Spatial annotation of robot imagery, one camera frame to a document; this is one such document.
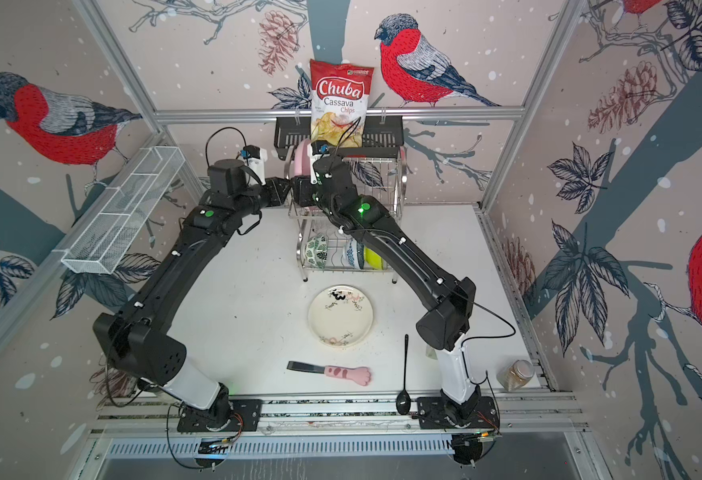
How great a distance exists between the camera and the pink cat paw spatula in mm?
795

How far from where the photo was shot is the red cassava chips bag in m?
0.83

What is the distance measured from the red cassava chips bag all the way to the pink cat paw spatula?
0.66 metres

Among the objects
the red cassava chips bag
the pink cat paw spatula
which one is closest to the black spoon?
the pink cat paw spatula

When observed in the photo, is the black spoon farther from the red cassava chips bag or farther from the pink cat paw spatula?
the red cassava chips bag
